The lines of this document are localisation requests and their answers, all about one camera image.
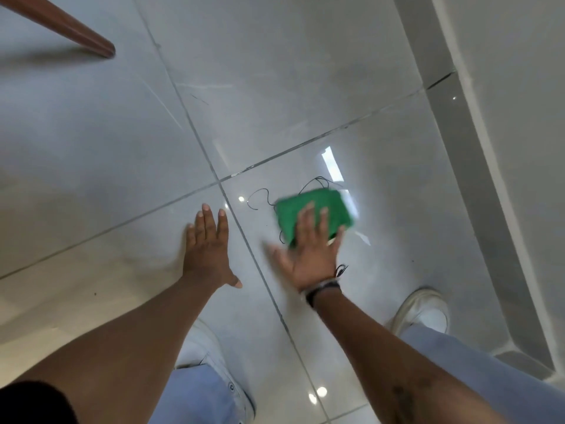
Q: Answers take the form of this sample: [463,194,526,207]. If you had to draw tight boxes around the person's left hand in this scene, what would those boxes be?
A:
[183,204,243,291]

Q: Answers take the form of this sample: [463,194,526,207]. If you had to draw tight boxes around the person's right hand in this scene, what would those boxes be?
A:
[265,202,346,292]

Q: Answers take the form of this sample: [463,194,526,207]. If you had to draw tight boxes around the green cleaning cloth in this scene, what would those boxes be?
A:
[274,188,355,249]

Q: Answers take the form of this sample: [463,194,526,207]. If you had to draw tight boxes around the person's left forearm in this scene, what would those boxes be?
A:
[0,277,231,424]

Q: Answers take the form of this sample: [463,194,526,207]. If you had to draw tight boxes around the person's right forearm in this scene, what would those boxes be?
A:
[313,289,508,424]

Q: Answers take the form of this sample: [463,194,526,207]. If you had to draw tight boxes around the black and white wristbands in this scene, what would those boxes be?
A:
[301,265,349,309]

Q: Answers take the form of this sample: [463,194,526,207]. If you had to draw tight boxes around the thin black thread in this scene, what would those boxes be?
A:
[247,176,346,244]

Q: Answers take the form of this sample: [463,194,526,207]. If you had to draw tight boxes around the white left shoe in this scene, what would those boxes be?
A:
[175,319,257,424]

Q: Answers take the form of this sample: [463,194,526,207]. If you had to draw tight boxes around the white shoe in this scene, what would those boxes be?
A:
[175,319,257,424]
[390,289,451,337]

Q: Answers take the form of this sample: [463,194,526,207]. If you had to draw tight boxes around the white right shoe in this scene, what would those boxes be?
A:
[390,289,451,337]

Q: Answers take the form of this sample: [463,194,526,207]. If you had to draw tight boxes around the light blue jeans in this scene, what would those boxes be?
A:
[148,325,565,424]

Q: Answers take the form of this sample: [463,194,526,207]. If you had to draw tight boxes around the black shirt sleeve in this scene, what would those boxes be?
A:
[0,380,79,424]

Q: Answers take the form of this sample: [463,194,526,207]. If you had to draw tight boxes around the brown wooden furniture leg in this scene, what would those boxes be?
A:
[0,0,117,59]

